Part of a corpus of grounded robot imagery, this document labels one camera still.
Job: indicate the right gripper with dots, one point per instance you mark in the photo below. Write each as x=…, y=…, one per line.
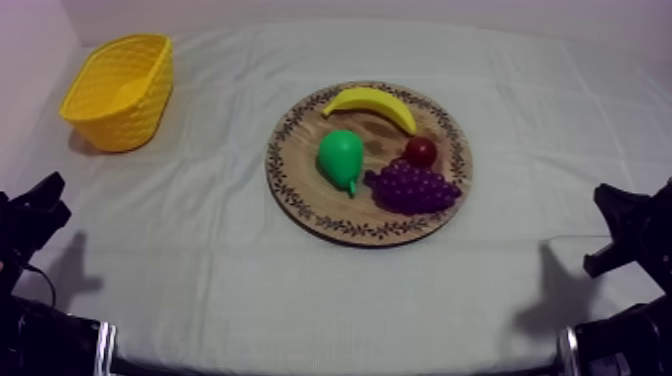
x=638, y=231

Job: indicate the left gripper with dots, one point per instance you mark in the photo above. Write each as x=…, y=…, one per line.
x=29, y=220

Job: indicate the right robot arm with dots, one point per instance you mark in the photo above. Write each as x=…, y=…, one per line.
x=624, y=344

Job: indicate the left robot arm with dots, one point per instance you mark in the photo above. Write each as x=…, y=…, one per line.
x=42, y=341

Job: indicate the yellow plastic basket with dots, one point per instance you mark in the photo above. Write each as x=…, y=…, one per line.
x=118, y=94

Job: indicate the round wooden board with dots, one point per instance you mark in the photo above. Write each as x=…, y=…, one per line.
x=320, y=210

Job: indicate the green toy pear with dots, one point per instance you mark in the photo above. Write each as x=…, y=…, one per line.
x=340, y=157

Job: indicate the purple toy grapes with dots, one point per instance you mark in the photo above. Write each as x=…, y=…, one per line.
x=412, y=189

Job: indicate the small red fruit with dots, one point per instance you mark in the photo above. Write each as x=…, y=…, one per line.
x=420, y=151

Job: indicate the yellow toy banana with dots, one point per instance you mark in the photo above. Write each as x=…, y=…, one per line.
x=375, y=102

